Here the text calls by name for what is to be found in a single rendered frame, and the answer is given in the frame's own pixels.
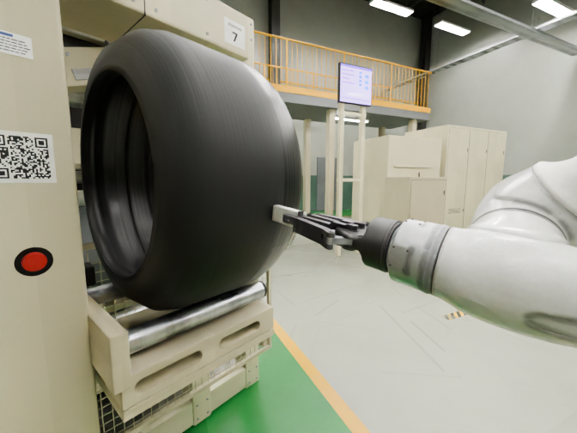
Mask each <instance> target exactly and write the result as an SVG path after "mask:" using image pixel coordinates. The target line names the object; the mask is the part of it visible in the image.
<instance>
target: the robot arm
mask: <svg viewBox="0 0 577 433"><path fill-rule="evenodd" d="M272 221H275V222H278V223H282V224H285V225H288V226H290V227H293V232H295V233H296V234H299V235H302V236H304V237H306V238H307V239H309V240H311V241H315V242H317V243H318V244H320V245H321V246H322V247H324V248H325V249H327V250H332V249H333V244H335V245H338V246H340V247H342V248H343V249H345V250H348V251H355V250H357V251H359V253H360V255H361V260H362V262H363V264H364V265H366V266H369V267H372V268H374V269H376V270H379V271H383V272H388V274H389V277H390V278H391V280H392V281H394V282H397V283H400V284H403V285H406V286H409V287H411V288H413V289H416V290H420V291H422V292H423V293H425V294H430V295H432V296H435V297H438V298H440V299H441V300H443V301H444V302H447V303H448V304H450V305H451V306H453V307H454V308H456V309H457V310H458V311H460V312H462V313H464V314H468V315H469V316H471V317H473V318H475V319H478V320H481V321H483V322H486V323H488V324H490V325H492V326H497V327H499V328H501V329H504V330H507V331H509V332H514V333H517V334H520V335H523V336H526V337H528V338H534V339H538V340H542V341H544V342H548V343H552V344H556V345H563V346H568V347H573V348H577V156H576V157H574V158H572V159H569V160H566V161H562V162H538V163H537V164H535V165H533V166H531V167H529V168H527V169H525V170H523V171H521V172H519V173H517V174H513V175H511V176H509V177H507V178H506V179H504V180H502V181H500V182H499V183H498V184H496V185H495V186H494V187H492V188H491V189H490V190H489V192H488V193H487V194H486V195H485V197H484V198H483V200H482V201H481V203H480V204H479V206H478V207H477V209H476V211H475V214H474V216H473V218H472V220H471V225H470V226H469V227H467V228H466V229H460V228H454V227H449V226H448V225H444V224H441V225H440V224H437V223H429V222H422V221H417V220H414V219H413V218H411V219H408V220H405V221H404V222H403V223H402V222H401V221H397V220H393V219H390V218H385V217H382V216H378V217H376V218H375V219H374V220H372V221H371V222H362V221H356V220H351V219H347V218H342V217H338V216H330V215H326V214H321V213H316V215H315V214H313V213H306V212H305V211H303V210H296V209H292V208H289V207H285V206H281V205H279V204H278V205H274V206H273V213H272Z"/></svg>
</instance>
